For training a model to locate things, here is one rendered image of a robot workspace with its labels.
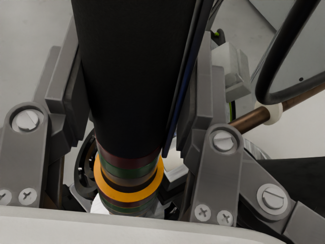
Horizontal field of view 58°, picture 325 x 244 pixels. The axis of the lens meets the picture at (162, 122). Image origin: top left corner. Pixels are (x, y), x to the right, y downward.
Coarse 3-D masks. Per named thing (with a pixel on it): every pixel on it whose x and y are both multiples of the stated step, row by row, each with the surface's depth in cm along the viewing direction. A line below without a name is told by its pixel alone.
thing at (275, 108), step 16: (304, 0) 13; (320, 0) 13; (288, 16) 14; (304, 16) 14; (288, 32) 15; (272, 48) 16; (288, 48) 15; (272, 64) 17; (272, 80) 18; (304, 80) 26; (320, 80) 26; (256, 96) 21; (272, 96) 22; (288, 96) 24; (272, 112) 25
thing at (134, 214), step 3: (102, 201) 20; (153, 201) 20; (105, 204) 20; (150, 204) 20; (105, 207) 20; (108, 207) 19; (147, 207) 20; (150, 207) 21; (108, 210) 20; (111, 210) 20; (141, 210) 20; (144, 210) 20; (147, 210) 21; (114, 213) 20; (117, 213) 20; (120, 213) 20; (123, 213) 19; (126, 213) 19; (129, 213) 19; (132, 213) 19; (135, 213) 20; (138, 213) 20; (141, 213) 20; (135, 216) 20
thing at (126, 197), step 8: (96, 160) 18; (160, 160) 18; (96, 168) 18; (160, 168) 18; (96, 176) 18; (160, 176) 18; (104, 184) 17; (152, 184) 18; (104, 192) 17; (112, 192) 17; (120, 192) 17; (136, 192) 17; (144, 192) 17; (152, 192) 17; (120, 200) 17; (128, 200) 17; (136, 200) 17; (136, 216) 21
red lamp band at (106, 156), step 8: (160, 144) 14; (104, 152) 13; (152, 152) 13; (112, 160) 14; (120, 160) 13; (128, 160) 13; (136, 160) 13; (144, 160) 14; (152, 160) 14; (128, 168) 14
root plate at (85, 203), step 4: (72, 184) 48; (72, 188) 48; (72, 192) 49; (76, 192) 48; (76, 196) 49; (80, 196) 48; (80, 200) 49; (84, 200) 48; (88, 200) 48; (84, 204) 49; (88, 204) 48; (84, 208) 49; (88, 208) 49; (88, 212) 49
